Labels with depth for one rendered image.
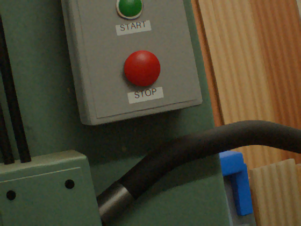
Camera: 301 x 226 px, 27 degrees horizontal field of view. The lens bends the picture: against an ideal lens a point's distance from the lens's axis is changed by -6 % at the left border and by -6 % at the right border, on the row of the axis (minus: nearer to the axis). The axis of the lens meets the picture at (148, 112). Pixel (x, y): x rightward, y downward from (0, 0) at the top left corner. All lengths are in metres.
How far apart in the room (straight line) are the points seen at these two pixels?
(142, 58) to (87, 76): 0.05
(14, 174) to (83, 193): 0.06
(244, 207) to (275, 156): 0.59
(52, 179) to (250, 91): 1.51
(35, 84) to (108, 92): 0.09
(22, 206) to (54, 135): 0.11
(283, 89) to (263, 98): 0.10
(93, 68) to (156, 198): 0.15
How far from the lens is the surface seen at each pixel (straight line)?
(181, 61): 0.56
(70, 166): 0.52
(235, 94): 1.96
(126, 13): 0.54
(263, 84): 2.00
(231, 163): 1.39
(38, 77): 0.60
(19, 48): 0.60
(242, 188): 1.43
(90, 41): 0.54
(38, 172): 0.52
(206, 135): 0.58
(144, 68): 0.54
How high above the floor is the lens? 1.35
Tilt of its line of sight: 3 degrees down
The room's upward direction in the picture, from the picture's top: 10 degrees counter-clockwise
